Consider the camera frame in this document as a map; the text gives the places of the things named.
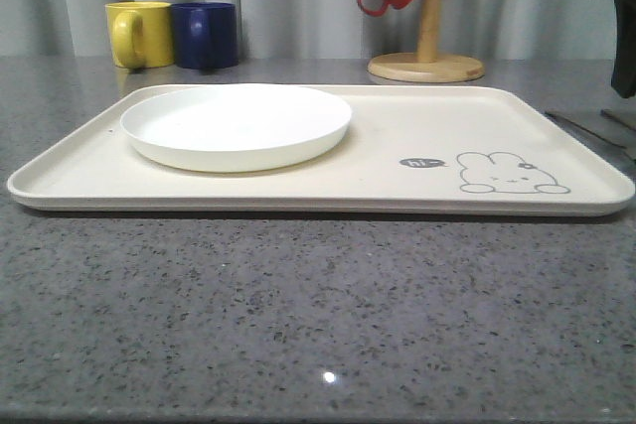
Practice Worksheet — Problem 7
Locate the yellow mug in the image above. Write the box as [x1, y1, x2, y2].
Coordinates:
[105, 1, 175, 70]

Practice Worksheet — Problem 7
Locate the grey curtain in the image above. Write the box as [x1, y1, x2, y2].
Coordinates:
[1, 0, 616, 60]

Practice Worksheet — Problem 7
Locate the wooden mug tree stand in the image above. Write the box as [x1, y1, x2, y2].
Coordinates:
[367, 0, 485, 83]

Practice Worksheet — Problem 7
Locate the silver metal fork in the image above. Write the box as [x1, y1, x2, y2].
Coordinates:
[545, 110, 635, 149]

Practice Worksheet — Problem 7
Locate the cream rabbit serving tray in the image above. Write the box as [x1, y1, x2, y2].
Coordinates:
[7, 84, 635, 216]

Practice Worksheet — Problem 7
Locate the dark blue mug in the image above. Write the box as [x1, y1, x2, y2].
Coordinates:
[170, 2, 239, 70]

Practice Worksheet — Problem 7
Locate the white round plate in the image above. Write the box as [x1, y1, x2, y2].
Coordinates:
[120, 83, 353, 173]

